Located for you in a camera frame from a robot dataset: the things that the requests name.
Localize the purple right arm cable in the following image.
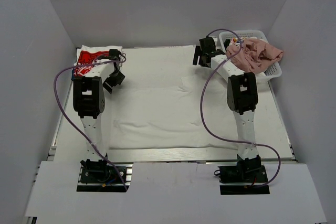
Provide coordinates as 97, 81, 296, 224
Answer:
199, 28, 281, 188

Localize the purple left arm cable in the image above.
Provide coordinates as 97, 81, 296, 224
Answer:
53, 53, 129, 192

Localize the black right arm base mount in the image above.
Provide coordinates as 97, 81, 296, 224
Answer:
214, 155, 270, 195

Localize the white t-shirt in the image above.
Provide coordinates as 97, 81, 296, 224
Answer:
109, 46, 238, 150

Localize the white plastic laundry basket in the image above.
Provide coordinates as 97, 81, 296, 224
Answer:
218, 30, 282, 83

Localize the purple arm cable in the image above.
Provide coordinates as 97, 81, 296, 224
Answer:
199, 28, 281, 188
53, 53, 129, 192

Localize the folded red Coca-Cola t-shirt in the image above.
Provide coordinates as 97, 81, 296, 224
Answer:
75, 45, 123, 76

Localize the pink t-shirt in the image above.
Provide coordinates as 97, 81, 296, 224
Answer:
226, 38, 284, 74

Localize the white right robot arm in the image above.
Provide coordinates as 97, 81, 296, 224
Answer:
193, 36, 259, 161

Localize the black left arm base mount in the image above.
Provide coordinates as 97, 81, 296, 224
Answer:
77, 159, 130, 193

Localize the colourful garment in basket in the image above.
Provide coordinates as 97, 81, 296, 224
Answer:
223, 37, 247, 49

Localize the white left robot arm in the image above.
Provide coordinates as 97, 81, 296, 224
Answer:
73, 49, 125, 161

